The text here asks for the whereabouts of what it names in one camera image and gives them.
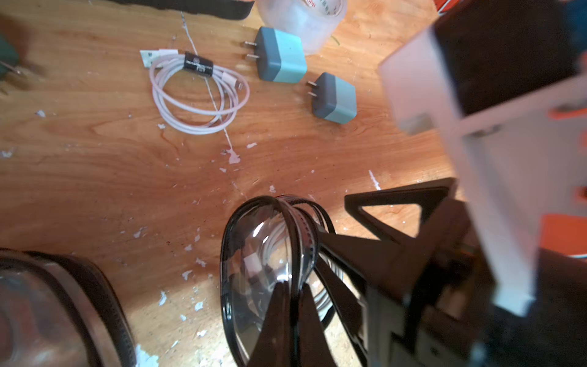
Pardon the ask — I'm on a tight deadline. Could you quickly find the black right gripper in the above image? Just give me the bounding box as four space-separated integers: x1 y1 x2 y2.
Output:
320 177 586 366

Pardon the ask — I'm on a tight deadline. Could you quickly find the clear packing tape roll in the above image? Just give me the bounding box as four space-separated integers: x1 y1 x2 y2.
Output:
256 0 348 55

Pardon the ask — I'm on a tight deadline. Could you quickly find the orange plastic tool case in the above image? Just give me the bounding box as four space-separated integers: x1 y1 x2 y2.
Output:
113 0 255 21

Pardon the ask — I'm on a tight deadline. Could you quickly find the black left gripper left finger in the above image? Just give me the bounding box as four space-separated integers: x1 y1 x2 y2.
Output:
248 282 293 367

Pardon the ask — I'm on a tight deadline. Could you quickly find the white cable coil middle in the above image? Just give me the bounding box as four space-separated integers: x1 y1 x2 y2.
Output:
139 47 252 136

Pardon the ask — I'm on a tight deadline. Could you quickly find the black round pouch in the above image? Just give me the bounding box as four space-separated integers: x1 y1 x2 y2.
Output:
220 195 344 366
1 249 138 366

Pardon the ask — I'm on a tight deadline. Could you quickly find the green charger plug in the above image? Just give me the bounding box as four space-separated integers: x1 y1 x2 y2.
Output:
307 72 358 125
243 27 307 84
0 36 24 79

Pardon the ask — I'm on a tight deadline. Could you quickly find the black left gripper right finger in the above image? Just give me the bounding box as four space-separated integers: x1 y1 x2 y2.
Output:
297 284 336 367

